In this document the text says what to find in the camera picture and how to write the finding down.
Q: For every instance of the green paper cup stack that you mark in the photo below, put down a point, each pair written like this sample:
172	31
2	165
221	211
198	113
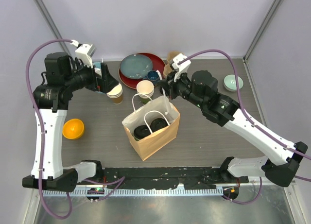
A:
145	91

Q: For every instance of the white slotted cable duct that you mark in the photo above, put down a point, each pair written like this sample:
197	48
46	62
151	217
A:
179	191

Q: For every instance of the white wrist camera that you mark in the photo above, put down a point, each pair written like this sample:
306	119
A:
84	52
179	64

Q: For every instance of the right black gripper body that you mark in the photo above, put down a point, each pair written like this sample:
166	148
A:
181	87

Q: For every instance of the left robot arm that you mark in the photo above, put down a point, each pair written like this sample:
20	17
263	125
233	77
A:
64	76

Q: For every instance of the pale green ceramic bowl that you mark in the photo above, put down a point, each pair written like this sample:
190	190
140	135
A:
230	83

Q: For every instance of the single green paper cup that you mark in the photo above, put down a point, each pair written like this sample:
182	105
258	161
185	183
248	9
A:
137	137

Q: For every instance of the white wrapped stirrer bundle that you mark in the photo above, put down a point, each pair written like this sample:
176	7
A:
98	67

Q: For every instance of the blue-grey ceramic plate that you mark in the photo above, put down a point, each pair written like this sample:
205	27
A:
136	66

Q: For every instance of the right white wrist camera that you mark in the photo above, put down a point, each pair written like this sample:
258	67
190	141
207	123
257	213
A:
179	64

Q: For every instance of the brown paper cup stack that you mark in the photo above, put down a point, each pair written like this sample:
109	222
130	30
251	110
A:
116	94

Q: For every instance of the small dark blue bowl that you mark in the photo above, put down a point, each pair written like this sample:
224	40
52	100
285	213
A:
152	76

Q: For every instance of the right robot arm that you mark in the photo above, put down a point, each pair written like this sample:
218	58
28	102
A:
282	157

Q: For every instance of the black cup lid stack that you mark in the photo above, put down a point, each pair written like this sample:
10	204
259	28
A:
162	91

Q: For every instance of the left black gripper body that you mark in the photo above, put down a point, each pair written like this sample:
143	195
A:
85	76

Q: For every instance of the orange round dish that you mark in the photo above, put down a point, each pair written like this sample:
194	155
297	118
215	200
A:
73	129

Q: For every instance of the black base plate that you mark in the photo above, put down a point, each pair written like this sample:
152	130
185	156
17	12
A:
164	178

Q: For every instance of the cardboard cup carrier stack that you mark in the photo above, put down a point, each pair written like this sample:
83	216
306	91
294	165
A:
167	69

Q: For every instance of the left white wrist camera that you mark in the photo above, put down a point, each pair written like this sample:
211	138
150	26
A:
84	52

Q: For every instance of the brown paper bag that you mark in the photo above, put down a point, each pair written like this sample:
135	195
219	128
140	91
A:
144	116

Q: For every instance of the red round tray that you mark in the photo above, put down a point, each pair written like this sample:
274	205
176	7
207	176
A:
158	64

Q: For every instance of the light blue cylinder holder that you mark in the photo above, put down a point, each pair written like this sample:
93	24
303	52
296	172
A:
99	77

